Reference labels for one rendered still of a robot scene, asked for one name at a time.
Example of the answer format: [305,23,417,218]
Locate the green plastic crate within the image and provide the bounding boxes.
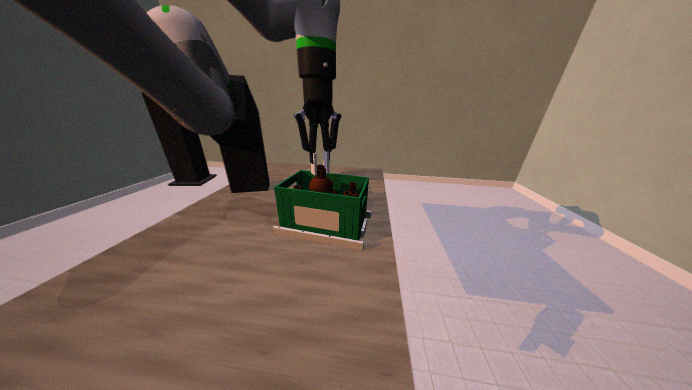
[274,170,369,241]

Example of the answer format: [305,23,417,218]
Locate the brown glass bottle with cream label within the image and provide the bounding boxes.
[309,165,333,194]

